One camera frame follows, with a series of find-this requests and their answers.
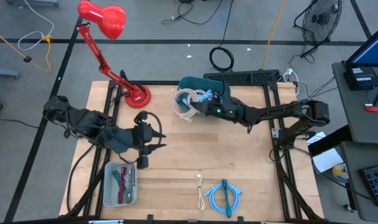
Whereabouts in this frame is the yellow power cord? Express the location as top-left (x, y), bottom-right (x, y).
top-left (260, 0), bottom-right (288, 71)

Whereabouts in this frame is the red desk lamp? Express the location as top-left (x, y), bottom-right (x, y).
top-left (76, 0), bottom-right (152, 109)

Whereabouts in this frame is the yellow blue round item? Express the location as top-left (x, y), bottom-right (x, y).
top-left (331, 163), bottom-right (350, 181)

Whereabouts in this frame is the black box device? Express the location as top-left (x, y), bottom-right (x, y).
top-left (343, 65), bottom-right (378, 91)

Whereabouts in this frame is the light blue cable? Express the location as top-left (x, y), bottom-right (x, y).
top-left (197, 89), bottom-right (215, 103)
top-left (203, 182), bottom-right (242, 215)

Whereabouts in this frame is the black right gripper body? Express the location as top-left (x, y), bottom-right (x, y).
top-left (206, 101), bottom-right (240, 121)

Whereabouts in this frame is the computer monitor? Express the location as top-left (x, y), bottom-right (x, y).
top-left (344, 20), bottom-right (378, 68)

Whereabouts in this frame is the white power adapter cable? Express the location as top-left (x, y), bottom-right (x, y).
top-left (282, 67), bottom-right (301, 96)

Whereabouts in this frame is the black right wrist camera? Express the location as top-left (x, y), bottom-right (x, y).
top-left (212, 91), bottom-right (226, 105)

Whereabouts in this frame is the white paper sheet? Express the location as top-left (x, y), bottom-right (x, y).
top-left (306, 131), bottom-right (326, 144)
top-left (311, 148), bottom-right (344, 174)

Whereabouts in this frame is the black power strip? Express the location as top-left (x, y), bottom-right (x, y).
top-left (203, 69), bottom-right (282, 84)

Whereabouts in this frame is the cream cable bundle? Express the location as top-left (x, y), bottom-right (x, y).
top-left (194, 170), bottom-right (206, 211)

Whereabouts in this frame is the black floor fan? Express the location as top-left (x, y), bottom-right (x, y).
top-left (293, 0), bottom-right (343, 58)

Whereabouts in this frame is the black coiled floor cable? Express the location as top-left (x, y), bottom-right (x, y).
top-left (209, 0), bottom-right (235, 73)

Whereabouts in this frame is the grey plastic tray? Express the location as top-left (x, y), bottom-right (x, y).
top-left (102, 159), bottom-right (139, 207)

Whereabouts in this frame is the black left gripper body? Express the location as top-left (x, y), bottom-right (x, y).
top-left (131, 111), bottom-right (154, 170)

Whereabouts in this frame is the grey metal bar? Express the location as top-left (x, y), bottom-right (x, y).
top-left (0, 67), bottom-right (21, 80)

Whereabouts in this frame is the teal plastic bin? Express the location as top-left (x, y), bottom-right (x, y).
top-left (177, 76), bottom-right (232, 121)

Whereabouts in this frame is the white floor cable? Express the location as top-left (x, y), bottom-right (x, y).
top-left (17, 0), bottom-right (55, 52)

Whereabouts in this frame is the colourful backlit keyboard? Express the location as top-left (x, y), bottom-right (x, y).
top-left (358, 163), bottom-right (378, 206)

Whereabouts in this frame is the yellow extension cord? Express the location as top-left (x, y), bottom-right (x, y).
top-left (0, 24), bottom-right (53, 73)

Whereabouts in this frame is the teal braided cable bundle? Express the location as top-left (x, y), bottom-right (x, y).
top-left (111, 169), bottom-right (122, 187)
top-left (221, 179), bottom-right (233, 218)

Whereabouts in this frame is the grey desk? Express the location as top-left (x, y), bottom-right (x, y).
top-left (331, 62), bottom-right (378, 214)

